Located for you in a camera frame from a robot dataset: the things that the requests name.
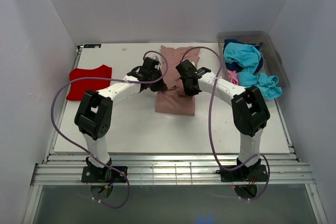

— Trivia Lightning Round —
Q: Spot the dusty pink t-shirt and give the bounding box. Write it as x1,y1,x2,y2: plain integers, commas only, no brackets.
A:
155,45,200,116

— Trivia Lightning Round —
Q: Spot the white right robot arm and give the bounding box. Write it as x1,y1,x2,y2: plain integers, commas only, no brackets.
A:
176,60,270,183

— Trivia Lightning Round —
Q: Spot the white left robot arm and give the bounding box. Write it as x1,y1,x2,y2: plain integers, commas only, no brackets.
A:
75,57,167,183

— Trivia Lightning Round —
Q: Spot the light pink t-shirt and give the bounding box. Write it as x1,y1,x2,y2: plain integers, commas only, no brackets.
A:
227,70,239,85

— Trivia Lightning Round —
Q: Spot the turquoise t-shirt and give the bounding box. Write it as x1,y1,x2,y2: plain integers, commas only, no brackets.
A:
237,55,282,100

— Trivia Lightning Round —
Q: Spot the clear plastic bin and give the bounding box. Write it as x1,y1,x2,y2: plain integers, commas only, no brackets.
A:
216,31,290,92

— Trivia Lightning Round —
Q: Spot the folded red t-shirt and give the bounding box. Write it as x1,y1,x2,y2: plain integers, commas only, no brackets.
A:
66,65,112,101

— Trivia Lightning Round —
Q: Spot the blue label sticker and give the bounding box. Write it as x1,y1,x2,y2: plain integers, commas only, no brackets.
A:
83,44,101,49

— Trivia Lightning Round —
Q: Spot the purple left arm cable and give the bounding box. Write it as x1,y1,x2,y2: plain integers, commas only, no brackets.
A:
50,50,169,209

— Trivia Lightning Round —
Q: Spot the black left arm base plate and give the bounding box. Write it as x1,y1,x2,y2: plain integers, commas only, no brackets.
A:
81,166,128,184

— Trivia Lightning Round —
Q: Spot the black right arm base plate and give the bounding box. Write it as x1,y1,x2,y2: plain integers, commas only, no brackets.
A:
215,165,268,182

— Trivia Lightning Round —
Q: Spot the aluminium extrusion frame rail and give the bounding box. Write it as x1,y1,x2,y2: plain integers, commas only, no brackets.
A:
31,153,315,186

